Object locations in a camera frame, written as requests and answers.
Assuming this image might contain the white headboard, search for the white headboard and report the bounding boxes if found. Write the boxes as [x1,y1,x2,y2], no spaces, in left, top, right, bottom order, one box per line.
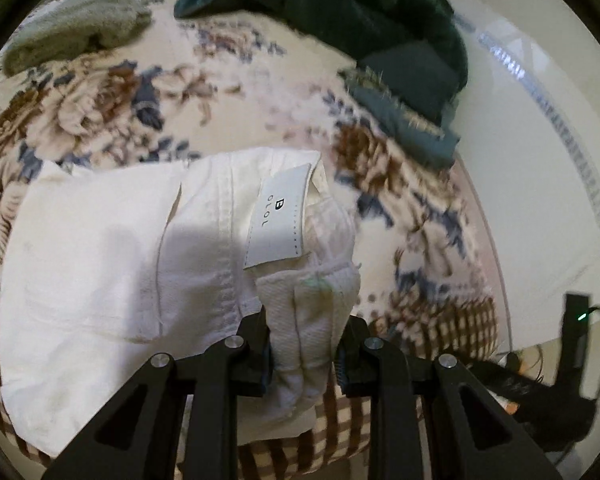
[450,0,600,348]

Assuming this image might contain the floral bed blanket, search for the floral bed blanket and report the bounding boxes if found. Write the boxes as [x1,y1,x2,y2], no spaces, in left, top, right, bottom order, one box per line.
[0,0,498,479]

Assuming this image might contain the teal folded pillowcase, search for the teal folded pillowcase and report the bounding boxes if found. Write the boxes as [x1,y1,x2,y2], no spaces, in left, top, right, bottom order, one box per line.
[339,41,460,171]

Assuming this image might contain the dark green plush blanket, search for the dark green plush blanket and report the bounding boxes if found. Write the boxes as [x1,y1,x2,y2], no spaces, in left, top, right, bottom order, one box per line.
[174,0,468,124]

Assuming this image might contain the white pants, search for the white pants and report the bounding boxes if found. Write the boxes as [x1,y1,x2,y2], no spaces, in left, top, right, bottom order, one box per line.
[0,148,361,456]

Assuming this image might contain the grey folded sweater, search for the grey folded sweater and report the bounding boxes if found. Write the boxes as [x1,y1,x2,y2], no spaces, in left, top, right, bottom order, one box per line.
[3,0,152,76]

